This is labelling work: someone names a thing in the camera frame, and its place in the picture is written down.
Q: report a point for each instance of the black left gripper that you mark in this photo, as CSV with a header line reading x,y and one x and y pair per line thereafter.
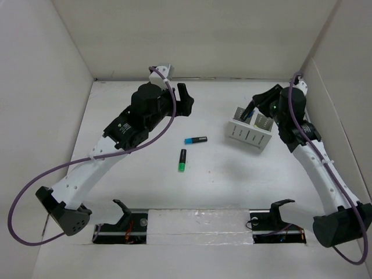
x,y
183,106

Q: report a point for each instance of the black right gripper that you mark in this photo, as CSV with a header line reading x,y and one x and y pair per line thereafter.
x,y
262,100

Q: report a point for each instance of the blue cap highlighter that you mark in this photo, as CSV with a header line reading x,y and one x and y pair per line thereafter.
x,y
195,140

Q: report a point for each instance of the green cap highlighter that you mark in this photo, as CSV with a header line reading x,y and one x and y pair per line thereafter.
x,y
182,160

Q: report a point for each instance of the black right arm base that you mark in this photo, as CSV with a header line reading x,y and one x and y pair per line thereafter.
x,y
267,226

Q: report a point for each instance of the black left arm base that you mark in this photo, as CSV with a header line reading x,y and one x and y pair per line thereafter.
x,y
131,229

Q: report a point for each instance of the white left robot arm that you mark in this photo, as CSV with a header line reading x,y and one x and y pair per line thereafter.
x,y
65,201

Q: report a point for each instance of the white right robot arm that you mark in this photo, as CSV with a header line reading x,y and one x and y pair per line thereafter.
x,y
341,217

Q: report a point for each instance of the white desk organizer box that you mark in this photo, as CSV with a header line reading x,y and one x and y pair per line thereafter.
x,y
244,131

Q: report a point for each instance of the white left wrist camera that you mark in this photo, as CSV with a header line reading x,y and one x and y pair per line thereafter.
x,y
161,72

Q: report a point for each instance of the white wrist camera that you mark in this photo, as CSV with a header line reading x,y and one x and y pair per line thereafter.
x,y
300,84
161,72

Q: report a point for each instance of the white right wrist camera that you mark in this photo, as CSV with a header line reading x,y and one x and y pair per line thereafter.
x,y
300,84

